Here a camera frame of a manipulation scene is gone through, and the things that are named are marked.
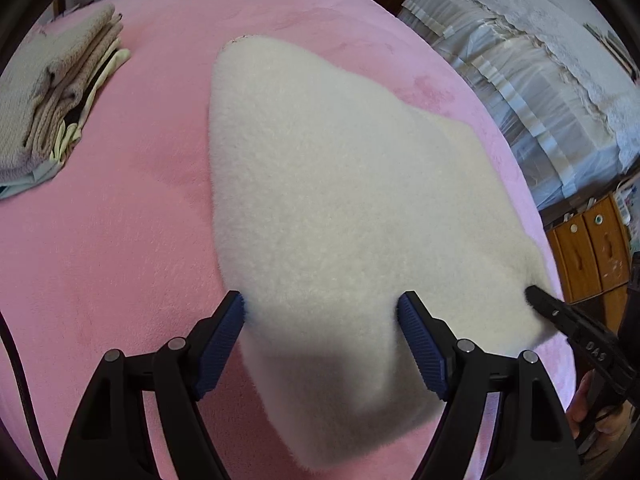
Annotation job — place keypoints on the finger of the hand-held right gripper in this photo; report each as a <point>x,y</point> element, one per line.
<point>547,307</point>

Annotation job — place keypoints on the white fleece garment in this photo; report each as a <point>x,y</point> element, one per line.
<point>325,200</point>

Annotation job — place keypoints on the stack of folded beige clothes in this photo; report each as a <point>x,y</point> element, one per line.
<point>45,90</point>

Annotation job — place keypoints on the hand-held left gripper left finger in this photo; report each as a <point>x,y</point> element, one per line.
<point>220,345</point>

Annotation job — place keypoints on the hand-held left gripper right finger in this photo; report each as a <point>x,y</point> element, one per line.
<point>422,345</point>

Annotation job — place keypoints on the stack of books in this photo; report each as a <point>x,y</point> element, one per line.
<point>612,45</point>

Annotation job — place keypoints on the person's right hand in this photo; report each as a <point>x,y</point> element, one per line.
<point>580,400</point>

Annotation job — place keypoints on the beige sheer furniture cover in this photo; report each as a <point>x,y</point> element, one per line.
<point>525,100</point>

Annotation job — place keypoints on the pink bed blanket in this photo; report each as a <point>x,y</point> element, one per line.
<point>125,240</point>

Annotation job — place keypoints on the folded cream garment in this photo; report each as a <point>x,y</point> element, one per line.
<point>102,77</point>

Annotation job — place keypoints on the folded light blue garment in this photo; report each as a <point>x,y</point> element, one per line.
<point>20,180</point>

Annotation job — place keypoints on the white lace cover cloth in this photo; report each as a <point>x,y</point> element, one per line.
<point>565,45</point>

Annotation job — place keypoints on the wooden drawer cabinet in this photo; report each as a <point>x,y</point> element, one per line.
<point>592,255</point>

